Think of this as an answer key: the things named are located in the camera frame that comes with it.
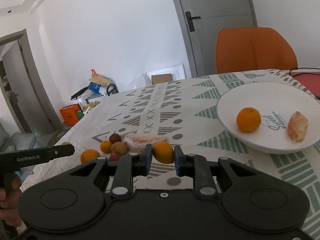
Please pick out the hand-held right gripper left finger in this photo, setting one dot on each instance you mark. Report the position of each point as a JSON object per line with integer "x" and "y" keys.
{"x": 147, "y": 160}

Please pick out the black metal rack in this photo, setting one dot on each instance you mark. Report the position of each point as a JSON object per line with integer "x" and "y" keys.
{"x": 112, "y": 89}

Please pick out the black flat item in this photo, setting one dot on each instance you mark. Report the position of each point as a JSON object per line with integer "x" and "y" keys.
{"x": 79, "y": 93}

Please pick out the small red pear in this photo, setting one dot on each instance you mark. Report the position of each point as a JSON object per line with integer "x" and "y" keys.
{"x": 115, "y": 137}

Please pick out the orange chair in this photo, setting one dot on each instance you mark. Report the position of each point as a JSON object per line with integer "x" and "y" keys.
{"x": 252, "y": 52}

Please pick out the white foam board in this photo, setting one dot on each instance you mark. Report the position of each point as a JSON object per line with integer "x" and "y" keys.
{"x": 175, "y": 70}

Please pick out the person's left hand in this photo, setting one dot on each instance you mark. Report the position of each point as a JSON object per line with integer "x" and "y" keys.
{"x": 8, "y": 205}

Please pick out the small orange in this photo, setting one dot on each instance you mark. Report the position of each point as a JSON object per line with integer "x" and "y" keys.
{"x": 106, "y": 146}

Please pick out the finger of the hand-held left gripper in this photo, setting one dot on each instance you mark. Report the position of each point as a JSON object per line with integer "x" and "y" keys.
{"x": 63, "y": 150}

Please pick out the small red fruit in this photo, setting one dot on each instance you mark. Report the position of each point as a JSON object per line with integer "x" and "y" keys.
{"x": 113, "y": 157}

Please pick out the grey doorway frame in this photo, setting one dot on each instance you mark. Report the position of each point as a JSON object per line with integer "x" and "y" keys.
{"x": 27, "y": 62}

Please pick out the green bottle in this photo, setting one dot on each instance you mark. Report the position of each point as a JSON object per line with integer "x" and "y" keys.
{"x": 80, "y": 115}

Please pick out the blue white plastic bag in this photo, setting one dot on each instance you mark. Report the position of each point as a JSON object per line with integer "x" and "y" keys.
{"x": 95, "y": 88}

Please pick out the orange box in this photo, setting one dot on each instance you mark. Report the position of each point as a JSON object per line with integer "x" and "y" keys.
{"x": 70, "y": 115}

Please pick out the pale blue object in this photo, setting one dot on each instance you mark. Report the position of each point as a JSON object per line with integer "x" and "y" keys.
{"x": 21, "y": 142}

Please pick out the pale yellow item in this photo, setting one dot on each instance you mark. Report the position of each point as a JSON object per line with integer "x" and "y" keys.
{"x": 90, "y": 105}

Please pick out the round brown fruit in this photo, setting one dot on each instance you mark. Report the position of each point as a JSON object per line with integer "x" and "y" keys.
{"x": 66, "y": 143}
{"x": 118, "y": 147}

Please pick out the white plate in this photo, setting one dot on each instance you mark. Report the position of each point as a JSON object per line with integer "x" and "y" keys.
{"x": 270, "y": 97}

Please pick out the red orange table mat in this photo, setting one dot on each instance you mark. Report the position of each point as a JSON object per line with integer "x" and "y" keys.
{"x": 308, "y": 80}

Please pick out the large orange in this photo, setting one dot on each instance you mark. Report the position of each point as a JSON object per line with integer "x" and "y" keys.
{"x": 163, "y": 152}
{"x": 248, "y": 120}
{"x": 89, "y": 156}

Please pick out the brown cardboard box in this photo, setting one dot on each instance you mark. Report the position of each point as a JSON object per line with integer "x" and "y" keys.
{"x": 161, "y": 79}

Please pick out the grey door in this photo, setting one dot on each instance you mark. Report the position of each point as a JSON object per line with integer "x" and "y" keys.
{"x": 220, "y": 17}

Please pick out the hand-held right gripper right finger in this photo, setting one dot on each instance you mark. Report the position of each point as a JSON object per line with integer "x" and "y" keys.
{"x": 178, "y": 162}

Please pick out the brown paper bag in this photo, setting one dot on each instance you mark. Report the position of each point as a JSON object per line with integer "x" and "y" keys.
{"x": 99, "y": 78}

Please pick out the peeled grapefruit piece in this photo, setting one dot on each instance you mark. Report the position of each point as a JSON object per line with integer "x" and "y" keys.
{"x": 297, "y": 126}

